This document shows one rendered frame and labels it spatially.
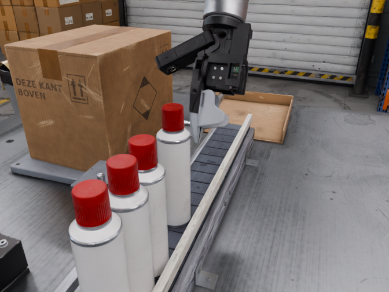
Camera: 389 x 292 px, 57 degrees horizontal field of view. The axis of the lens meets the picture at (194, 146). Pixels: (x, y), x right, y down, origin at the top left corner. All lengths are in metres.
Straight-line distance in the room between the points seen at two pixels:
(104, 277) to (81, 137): 0.46
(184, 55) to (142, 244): 0.34
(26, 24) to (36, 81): 3.32
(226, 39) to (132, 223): 0.37
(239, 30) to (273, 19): 3.82
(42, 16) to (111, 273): 3.69
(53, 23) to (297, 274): 3.56
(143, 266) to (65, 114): 0.45
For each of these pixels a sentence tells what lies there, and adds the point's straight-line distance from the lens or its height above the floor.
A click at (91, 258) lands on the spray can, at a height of 1.02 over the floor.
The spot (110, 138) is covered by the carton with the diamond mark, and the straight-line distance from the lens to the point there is 0.76.
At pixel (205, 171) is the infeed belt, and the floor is 0.88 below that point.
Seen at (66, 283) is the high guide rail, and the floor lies 0.96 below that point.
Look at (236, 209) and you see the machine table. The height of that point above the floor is 0.83.
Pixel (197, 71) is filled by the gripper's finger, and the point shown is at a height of 1.11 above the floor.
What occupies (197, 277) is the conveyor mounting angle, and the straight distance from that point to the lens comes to 0.59.
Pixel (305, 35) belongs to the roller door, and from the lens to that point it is 4.43.
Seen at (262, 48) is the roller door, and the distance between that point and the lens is 4.55.
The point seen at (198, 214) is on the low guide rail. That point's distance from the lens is 0.58.
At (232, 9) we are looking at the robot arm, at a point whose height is 1.20.
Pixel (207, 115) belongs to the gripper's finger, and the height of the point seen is 1.04.
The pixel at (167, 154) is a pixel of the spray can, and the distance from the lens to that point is 0.53.
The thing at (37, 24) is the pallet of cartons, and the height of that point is 0.73.
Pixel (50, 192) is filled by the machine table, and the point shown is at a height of 0.83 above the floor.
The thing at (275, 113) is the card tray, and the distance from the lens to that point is 1.20.
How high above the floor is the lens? 1.27
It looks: 27 degrees down
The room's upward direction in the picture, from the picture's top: straight up
